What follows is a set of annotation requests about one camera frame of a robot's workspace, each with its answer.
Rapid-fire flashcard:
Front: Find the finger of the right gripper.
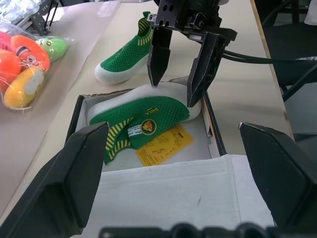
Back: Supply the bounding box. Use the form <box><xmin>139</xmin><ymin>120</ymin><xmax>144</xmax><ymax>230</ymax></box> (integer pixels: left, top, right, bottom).
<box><xmin>147</xmin><ymin>27</ymin><xmax>173</xmax><ymax>87</ymax></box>
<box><xmin>187</xmin><ymin>32</ymin><xmax>226</xmax><ymax>108</ymax></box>

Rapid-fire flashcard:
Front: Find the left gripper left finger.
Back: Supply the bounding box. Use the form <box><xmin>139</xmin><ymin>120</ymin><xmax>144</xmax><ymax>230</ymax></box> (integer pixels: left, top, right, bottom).
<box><xmin>0</xmin><ymin>123</ymin><xmax>109</xmax><ymax>238</ymax></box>

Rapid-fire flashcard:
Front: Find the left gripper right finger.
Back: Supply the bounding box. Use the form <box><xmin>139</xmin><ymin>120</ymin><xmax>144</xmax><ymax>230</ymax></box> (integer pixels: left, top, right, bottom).
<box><xmin>238</xmin><ymin>121</ymin><xmax>317</xmax><ymax>234</ymax></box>

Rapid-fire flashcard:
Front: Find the green knit shoe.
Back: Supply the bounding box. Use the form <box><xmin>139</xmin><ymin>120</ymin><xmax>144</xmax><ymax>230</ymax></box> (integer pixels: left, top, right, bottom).
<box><xmin>95</xmin><ymin>11</ymin><xmax>154</xmax><ymax>85</ymax></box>
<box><xmin>88</xmin><ymin>82</ymin><xmax>202</xmax><ymax>166</ymax></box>

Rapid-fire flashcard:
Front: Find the black cardboard shoebox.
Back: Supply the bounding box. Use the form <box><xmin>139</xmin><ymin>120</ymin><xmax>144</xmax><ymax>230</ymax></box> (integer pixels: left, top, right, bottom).
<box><xmin>64</xmin><ymin>76</ymin><xmax>276</xmax><ymax>238</ymax></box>

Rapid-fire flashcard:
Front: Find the yellow paper card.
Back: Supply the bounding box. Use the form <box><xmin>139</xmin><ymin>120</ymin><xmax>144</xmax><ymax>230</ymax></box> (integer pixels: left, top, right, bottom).
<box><xmin>135</xmin><ymin>124</ymin><xmax>194</xmax><ymax>167</ymax></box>

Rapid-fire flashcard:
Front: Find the black chair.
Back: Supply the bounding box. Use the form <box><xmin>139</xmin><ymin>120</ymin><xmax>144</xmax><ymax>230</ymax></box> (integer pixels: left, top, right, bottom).
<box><xmin>257</xmin><ymin>0</ymin><xmax>317</xmax><ymax>102</ymax></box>

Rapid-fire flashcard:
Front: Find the clear plastic toy bag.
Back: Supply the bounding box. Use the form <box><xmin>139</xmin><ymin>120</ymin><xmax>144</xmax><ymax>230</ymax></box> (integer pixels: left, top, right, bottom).
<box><xmin>0</xmin><ymin>21</ymin><xmax>75</xmax><ymax>115</ymax></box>

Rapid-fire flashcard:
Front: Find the yellow plush toy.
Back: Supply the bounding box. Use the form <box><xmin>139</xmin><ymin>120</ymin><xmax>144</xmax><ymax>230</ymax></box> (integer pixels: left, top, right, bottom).
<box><xmin>3</xmin><ymin>66</ymin><xmax>48</xmax><ymax>109</ymax></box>

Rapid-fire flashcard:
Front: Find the green plush toy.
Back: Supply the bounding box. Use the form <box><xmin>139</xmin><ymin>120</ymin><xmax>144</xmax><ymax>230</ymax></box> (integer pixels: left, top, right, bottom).
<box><xmin>36</xmin><ymin>37</ymin><xmax>68</xmax><ymax>63</ymax></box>

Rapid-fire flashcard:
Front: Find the white tissue paper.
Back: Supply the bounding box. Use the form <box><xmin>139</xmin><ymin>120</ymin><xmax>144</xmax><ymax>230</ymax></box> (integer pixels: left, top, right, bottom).
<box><xmin>81</xmin><ymin>157</ymin><xmax>238</xmax><ymax>238</ymax></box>

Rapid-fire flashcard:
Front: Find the orange clownfish plush toy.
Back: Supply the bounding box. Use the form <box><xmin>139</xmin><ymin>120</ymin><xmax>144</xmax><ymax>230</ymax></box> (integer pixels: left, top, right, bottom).
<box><xmin>9</xmin><ymin>35</ymin><xmax>51</xmax><ymax>73</ymax></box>

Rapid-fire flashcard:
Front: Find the red plush toy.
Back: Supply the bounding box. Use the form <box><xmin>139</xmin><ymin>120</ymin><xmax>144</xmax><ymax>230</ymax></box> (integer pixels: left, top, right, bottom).
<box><xmin>0</xmin><ymin>31</ymin><xmax>22</xmax><ymax>93</ymax></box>

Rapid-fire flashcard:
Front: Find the blue patterned plastic bag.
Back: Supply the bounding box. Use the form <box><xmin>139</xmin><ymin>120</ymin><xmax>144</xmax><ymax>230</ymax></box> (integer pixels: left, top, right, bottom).
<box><xmin>0</xmin><ymin>0</ymin><xmax>38</xmax><ymax>23</ymax></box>

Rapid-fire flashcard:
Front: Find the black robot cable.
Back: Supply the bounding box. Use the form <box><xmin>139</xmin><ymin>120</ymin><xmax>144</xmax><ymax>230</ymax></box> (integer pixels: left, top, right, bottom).
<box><xmin>222</xmin><ymin>49</ymin><xmax>317</xmax><ymax>64</ymax></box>

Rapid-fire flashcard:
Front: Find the black metal frame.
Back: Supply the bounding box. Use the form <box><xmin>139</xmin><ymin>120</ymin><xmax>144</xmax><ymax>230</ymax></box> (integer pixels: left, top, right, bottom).
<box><xmin>14</xmin><ymin>0</ymin><xmax>60</xmax><ymax>36</ymax></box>

